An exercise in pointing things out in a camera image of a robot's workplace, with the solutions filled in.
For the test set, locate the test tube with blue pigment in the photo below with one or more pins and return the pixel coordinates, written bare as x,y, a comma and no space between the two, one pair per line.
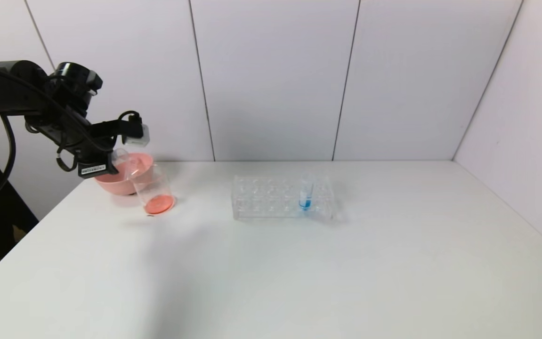
304,203

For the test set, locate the pink bowl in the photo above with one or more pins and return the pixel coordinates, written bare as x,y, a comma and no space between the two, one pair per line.
115,184

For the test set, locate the test tube with yellow pigment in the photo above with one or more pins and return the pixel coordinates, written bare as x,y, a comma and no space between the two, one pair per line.
121,157

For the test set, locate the clear glass beaker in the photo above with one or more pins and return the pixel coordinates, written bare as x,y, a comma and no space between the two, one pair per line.
160,203

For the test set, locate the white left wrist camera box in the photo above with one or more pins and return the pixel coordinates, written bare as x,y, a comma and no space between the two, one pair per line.
138,134

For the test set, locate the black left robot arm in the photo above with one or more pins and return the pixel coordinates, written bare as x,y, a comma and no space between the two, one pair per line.
7,89

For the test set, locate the clear acrylic test tube rack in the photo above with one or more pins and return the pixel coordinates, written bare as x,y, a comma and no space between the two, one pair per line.
270,202

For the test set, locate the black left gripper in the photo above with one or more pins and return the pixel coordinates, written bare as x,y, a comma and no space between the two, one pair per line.
93,168

